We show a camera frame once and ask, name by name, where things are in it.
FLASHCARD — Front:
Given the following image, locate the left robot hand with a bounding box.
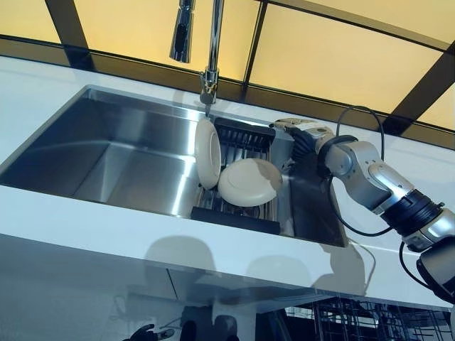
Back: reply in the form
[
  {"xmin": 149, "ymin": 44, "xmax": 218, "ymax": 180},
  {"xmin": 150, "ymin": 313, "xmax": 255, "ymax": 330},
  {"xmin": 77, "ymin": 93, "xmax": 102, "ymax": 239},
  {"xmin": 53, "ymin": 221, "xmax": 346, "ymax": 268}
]
[{"xmin": 128, "ymin": 323, "xmax": 157, "ymax": 341}]

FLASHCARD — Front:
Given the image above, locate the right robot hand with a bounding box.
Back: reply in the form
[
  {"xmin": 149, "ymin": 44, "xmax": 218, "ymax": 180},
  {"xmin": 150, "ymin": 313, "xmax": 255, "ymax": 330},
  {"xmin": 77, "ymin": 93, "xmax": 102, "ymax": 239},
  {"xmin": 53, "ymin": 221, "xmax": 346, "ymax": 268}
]
[{"xmin": 268, "ymin": 118, "xmax": 337, "ymax": 168}]

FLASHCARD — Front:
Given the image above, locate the cream round plate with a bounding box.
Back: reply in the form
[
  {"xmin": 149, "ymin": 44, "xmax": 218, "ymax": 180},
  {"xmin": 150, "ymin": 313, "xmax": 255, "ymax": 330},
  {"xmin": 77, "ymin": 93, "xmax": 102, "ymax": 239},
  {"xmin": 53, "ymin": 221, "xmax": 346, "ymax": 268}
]
[
  {"xmin": 193, "ymin": 117, "xmax": 221, "ymax": 190},
  {"xmin": 217, "ymin": 158, "xmax": 284, "ymax": 207}
]

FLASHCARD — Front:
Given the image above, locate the black roll-up drying rack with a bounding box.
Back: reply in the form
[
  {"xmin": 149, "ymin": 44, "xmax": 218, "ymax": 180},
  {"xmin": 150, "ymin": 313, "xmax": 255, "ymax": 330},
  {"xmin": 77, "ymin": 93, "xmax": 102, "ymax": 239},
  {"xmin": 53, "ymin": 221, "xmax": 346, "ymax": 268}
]
[{"xmin": 191, "ymin": 117, "xmax": 282, "ymax": 234}]

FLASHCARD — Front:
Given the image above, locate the dark right robot leg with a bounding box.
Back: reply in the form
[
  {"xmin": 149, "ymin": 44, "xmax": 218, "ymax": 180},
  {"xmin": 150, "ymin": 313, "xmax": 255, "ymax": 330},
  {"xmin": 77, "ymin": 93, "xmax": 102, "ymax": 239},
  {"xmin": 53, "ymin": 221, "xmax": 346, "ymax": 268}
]
[{"xmin": 215, "ymin": 315, "xmax": 238, "ymax": 341}]

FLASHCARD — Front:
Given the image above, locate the chrome gooseneck faucet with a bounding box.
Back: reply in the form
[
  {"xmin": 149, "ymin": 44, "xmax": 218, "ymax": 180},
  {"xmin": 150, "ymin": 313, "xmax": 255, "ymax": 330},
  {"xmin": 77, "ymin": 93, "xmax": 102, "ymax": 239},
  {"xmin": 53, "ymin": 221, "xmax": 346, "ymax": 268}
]
[{"xmin": 168, "ymin": 0, "xmax": 225, "ymax": 118}]

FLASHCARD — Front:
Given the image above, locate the stainless steel sink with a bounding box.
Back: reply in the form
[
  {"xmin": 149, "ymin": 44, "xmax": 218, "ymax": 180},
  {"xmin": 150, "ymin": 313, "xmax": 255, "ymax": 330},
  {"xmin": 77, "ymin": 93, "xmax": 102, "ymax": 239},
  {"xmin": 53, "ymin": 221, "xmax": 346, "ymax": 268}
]
[{"xmin": 0, "ymin": 84, "xmax": 351, "ymax": 248}]

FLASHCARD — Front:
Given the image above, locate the black wire dishwasher rack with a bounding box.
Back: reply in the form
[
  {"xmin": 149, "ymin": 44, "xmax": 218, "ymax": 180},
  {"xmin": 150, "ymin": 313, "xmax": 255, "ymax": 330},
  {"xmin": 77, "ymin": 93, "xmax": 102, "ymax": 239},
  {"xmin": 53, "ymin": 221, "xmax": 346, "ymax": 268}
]
[{"xmin": 284, "ymin": 298, "xmax": 455, "ymax": 341}]

